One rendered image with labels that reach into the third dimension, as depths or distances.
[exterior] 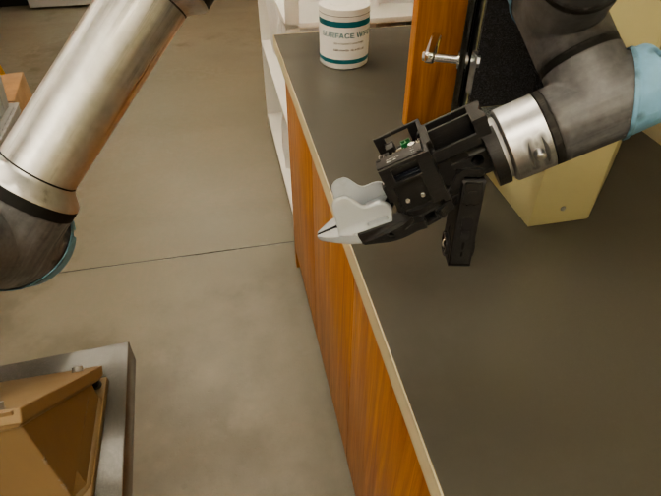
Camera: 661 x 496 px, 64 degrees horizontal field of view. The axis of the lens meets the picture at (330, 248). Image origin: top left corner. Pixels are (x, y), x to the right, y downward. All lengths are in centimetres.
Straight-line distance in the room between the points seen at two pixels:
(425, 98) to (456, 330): 58
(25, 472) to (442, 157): 47
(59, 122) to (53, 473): 34
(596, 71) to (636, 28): 29
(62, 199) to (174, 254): 170
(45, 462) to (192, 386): 134
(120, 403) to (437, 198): 43
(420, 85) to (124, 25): 67
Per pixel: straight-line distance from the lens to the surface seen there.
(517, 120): 53
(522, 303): 79
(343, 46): 143
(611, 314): 83
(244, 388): 182
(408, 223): 54
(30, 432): 51
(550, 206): 93
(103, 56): 62
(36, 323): 225
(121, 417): 68
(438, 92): 116
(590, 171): 92
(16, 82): 351
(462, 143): 53
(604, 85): 54
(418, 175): 52
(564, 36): 55
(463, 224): 57
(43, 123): 64
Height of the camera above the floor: 148
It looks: 41 degrees down
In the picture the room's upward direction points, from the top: straight up
